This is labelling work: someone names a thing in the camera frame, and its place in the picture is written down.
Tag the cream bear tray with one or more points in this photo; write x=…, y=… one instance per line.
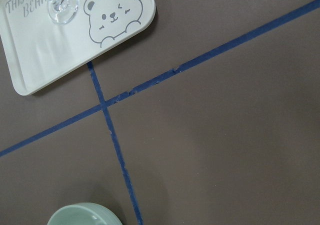
x=39, y=52

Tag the green bowl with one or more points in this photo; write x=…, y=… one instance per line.
x=85, y=213

